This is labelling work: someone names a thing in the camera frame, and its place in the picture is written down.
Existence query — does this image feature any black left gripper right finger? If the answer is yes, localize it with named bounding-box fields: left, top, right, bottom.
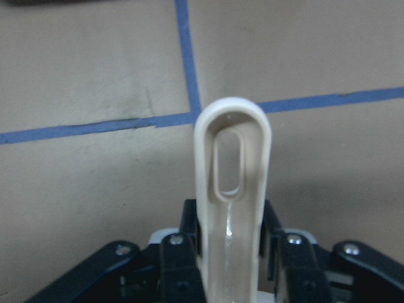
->
left=259, top=200, right=403, bottom=302

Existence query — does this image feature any beige plastic dustpan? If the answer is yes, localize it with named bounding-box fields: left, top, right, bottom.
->
left=193, top=97, right=272, bottom=302

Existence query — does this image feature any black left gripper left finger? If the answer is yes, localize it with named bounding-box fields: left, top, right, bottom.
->
left=28, top=199, right=205, bottom=302

